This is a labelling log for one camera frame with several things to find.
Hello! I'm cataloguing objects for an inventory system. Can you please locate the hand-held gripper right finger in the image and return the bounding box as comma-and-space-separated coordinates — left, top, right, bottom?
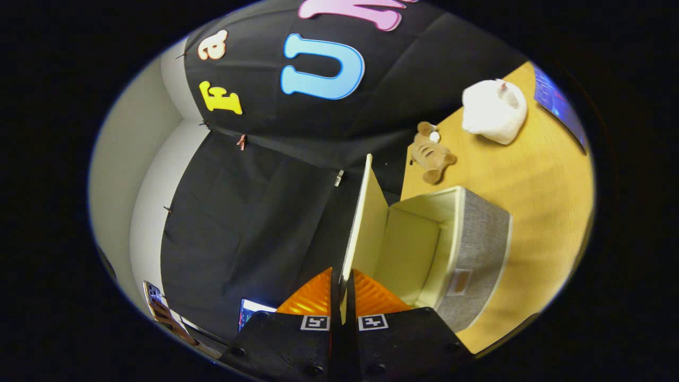
345, 269, 473, 382

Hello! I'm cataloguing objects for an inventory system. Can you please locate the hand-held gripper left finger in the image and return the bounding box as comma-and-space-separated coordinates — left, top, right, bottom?
219, 267, 341, 382

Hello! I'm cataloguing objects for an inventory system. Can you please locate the grey fabric storage box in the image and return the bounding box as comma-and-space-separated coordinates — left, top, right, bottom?
339, 154, 513, 334

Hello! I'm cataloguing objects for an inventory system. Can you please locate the lit screen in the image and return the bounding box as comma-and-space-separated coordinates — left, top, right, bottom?
238, 298, 277, 333

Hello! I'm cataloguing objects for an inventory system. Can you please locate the brown striped plush toy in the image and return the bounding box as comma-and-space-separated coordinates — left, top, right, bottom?
410, 121, 458, 185

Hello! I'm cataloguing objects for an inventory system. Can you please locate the smartphone on holder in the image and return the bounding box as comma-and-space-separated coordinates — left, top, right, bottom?
142, 280, 201, 346

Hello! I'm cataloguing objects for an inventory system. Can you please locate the white plush toy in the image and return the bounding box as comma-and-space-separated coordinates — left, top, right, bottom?
462, 79, 528, 145

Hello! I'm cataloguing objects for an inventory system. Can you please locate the blue book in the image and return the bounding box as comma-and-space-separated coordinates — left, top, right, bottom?
533, 64, 588, 154

